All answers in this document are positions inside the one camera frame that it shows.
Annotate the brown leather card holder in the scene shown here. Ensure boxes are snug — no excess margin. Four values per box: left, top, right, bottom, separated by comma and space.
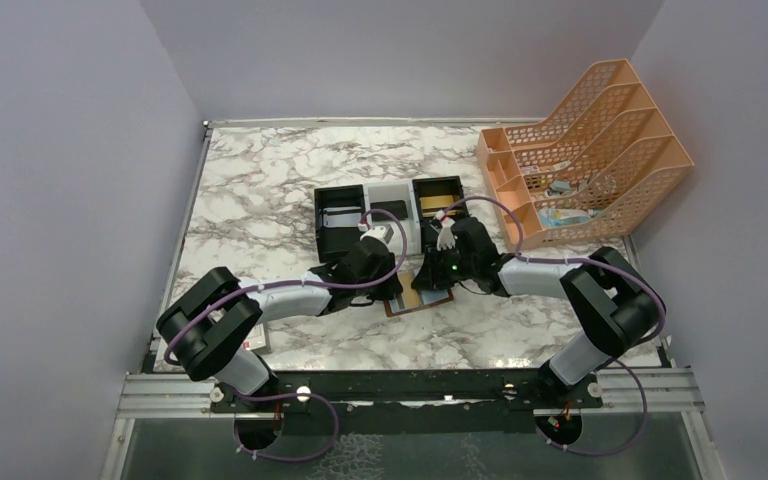
384, 269, 454, 318

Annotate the black and white card tray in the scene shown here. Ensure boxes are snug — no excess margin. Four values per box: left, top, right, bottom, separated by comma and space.
313, 176, 464, 263

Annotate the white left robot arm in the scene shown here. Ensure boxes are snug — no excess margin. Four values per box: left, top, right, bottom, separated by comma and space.
155, 236, 402, 396

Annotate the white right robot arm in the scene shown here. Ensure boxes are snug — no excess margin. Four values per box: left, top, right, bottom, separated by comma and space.
412, 217, 666, 395

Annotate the black card in tray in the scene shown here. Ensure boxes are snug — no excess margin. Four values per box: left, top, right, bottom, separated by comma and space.
370, 200, 409, 220

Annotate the gold card in tray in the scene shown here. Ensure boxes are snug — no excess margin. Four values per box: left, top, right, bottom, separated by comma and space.
419, 195, 456, 214

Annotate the orange plastic file organizer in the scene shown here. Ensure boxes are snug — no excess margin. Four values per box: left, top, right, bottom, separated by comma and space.
476, 59, 694, 249

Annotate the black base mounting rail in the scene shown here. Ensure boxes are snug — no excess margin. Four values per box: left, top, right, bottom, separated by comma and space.
115, 367, 707, 420

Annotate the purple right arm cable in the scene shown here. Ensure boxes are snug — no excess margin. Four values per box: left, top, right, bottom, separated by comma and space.
436, 195, 667, 457

